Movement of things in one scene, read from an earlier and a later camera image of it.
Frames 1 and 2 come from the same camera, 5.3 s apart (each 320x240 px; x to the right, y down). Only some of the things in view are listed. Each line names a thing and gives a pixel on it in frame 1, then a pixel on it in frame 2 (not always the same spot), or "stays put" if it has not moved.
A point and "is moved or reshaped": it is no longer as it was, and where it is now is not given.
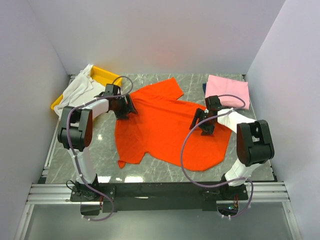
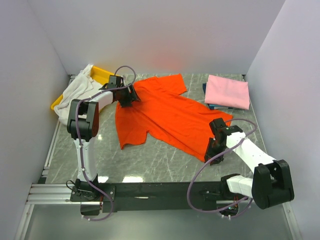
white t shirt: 80,89 stays put
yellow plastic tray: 100,75 stays put
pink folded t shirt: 232,93 stays put
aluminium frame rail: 260,193 stays put
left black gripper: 128,108 → 131,97
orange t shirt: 161,130 is moved or reshaped
